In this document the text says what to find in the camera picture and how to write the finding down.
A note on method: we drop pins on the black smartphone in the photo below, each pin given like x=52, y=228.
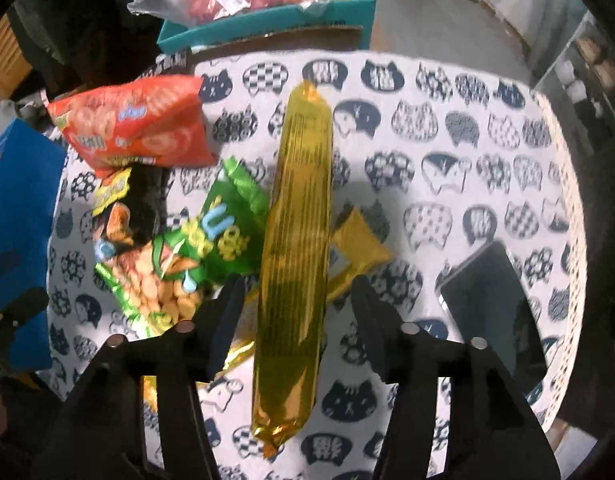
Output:
x=492, y=310

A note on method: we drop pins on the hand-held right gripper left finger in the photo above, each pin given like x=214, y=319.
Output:
x=222, y=330

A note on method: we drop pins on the long gold snack packet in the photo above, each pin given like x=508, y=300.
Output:
x=297, y=260

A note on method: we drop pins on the wooden louvered door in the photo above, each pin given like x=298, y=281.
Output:
x=2, y=55

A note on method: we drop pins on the small yellow snack packet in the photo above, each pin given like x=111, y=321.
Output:
x=112, y=187

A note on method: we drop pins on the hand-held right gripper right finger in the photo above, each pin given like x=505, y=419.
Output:
x=372, y=330

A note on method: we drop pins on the small gold snack packet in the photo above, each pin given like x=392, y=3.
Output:
x=357, y=250

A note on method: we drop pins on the cat print tablecloth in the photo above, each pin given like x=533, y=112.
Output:
x=437, y=135

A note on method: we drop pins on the teal cardboard box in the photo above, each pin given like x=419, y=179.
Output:
x=267, y=25

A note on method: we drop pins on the black coat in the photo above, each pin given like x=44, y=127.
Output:
x=77, y=20

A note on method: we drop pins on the shoe rack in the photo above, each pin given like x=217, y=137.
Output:
x=587, y=85

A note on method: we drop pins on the group of shoes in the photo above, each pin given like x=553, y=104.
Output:
x=582, y=70

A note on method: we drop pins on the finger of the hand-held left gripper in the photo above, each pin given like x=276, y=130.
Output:
x=24, y=305

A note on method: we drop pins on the blue cardboard box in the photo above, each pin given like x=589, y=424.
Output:
x=22, y=210

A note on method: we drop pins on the red snack bag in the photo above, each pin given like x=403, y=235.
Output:
x=137, y=125

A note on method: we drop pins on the green snack bag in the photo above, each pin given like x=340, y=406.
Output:
x=222, y=230

